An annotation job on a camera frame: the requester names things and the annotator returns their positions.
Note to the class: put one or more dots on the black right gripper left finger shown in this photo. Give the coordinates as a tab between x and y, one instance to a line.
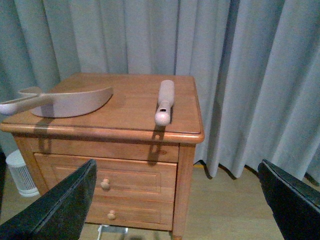
59	214

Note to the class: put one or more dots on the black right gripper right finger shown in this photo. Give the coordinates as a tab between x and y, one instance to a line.
294	204

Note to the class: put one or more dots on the pink plastic dustpan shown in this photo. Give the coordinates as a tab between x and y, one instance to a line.
56	105

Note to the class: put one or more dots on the white cylindrical fan heater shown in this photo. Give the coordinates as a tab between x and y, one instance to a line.
21	175

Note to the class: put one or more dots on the lower wooden drawer knob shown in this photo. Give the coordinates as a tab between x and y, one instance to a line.
111	215

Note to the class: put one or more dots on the wooden drawer knob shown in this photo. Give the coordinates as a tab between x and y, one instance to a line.
111	215
105	184

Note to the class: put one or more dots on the upper wooden drawer knob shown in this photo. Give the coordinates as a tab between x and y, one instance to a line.
105	184

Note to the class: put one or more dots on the wooden nightstand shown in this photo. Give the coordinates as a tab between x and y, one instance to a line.
149	166

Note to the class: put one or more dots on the grey curtain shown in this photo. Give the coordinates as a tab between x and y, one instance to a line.
256	64

